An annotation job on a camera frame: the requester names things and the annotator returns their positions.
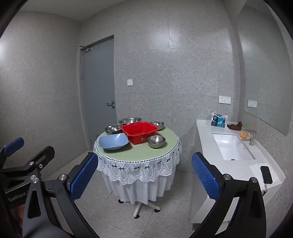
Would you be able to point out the grey door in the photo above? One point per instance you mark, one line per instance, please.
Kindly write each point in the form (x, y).
(98, 91)

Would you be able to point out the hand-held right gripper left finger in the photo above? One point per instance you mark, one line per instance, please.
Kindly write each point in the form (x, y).
(84, 177)

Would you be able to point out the white wall socket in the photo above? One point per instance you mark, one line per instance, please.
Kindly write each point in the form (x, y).
(221, 99)
(227, 100)

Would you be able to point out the white sink basin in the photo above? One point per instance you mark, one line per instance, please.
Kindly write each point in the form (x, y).
(229, 146)

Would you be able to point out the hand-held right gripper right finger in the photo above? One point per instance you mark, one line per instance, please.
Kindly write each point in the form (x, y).
(204, 177)

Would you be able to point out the small green bottle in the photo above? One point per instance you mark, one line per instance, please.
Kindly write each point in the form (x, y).
(246, 125)

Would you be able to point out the white sink counter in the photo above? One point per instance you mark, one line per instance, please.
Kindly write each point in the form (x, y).
(204, 137)

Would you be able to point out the stack of steel bowls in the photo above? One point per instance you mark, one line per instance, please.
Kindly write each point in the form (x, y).
(130, 120)

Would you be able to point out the door closer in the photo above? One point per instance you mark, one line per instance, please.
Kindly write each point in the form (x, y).
(85, 48)

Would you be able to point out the red plastic basin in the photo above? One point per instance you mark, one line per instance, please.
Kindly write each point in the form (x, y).
(137, 133)

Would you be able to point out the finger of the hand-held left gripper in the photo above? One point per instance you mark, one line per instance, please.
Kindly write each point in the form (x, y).
(14, 145)
(43, 158)

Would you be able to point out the white table base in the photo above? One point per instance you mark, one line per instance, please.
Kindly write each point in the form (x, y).
(138, 209)

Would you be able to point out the orange soap dish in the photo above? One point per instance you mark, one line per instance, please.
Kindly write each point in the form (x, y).
(244, 134)

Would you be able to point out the white paper sheet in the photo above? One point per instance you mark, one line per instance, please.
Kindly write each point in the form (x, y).
(255, 169)

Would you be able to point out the blue white tissue pack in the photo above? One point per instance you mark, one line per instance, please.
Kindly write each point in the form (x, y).
(217, 120)

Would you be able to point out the small steel bowl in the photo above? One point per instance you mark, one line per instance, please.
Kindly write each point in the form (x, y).
(113, 129)
(157, 125)
(156, 141)

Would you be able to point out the blue plastic tray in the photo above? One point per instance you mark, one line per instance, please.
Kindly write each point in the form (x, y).
(114, 141)

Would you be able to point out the metal faucet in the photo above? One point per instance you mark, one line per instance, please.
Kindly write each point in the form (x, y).
(251, 136)

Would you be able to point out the brown cloth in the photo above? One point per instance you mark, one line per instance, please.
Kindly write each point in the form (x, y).
(234, 126)

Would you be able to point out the black remote device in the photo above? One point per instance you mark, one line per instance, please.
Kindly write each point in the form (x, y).
(266, 174)

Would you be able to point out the green woven table mat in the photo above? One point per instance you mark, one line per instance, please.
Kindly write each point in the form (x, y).
(139, 153)

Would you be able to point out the white light switch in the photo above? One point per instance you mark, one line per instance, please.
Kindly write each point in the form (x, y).
(130, 82)

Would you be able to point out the wall mirror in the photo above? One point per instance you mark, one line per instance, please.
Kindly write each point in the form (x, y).
(263, 68)

